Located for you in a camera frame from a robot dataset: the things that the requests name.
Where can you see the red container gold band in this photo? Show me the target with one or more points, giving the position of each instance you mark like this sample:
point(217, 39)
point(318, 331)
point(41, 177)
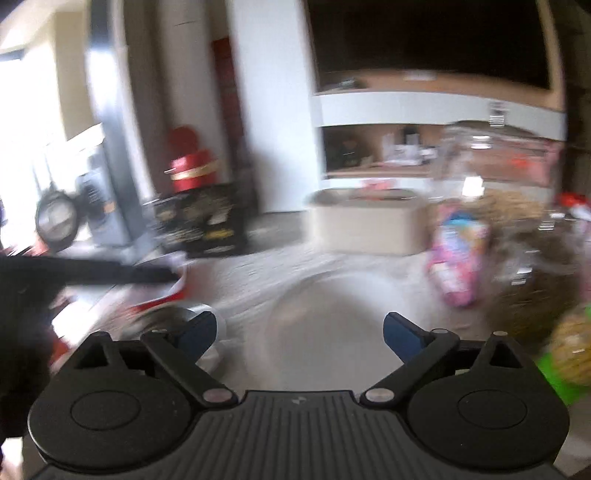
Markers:
point(192, 167)

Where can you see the white bowl yellow rim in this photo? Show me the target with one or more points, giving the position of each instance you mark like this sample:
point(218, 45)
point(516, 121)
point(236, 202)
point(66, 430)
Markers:
point(326, 333)

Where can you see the cream tissue box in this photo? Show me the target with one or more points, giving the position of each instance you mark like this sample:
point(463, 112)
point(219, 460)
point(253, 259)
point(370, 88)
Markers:
point(363, 221)

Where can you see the washing machine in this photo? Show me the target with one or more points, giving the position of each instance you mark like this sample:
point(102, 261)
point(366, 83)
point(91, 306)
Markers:
point(99, 204)

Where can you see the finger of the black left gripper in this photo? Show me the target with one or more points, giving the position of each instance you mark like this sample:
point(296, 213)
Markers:
point(20, 272)

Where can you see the stainless steel bowl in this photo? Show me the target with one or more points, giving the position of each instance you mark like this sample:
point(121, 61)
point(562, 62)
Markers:
point(195, 329)

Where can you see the clear jar sunflower seeds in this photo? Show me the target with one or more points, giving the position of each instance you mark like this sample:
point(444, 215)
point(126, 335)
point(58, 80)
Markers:
point(531, 271)

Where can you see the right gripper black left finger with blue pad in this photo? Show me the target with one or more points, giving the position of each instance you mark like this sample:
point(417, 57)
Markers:
point(177, 353)

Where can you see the pink marshmallow bag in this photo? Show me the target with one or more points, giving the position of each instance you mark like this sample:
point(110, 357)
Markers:
point(459, 244)

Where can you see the white lace tablecloth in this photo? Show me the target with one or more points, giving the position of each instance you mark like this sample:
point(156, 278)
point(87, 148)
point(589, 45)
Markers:
point(244, 290)

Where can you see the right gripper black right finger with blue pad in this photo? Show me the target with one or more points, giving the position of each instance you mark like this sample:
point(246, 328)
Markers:
point(425, 356)

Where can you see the black patterned snack bag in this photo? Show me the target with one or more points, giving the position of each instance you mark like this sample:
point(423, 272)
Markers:
point(204, 222)

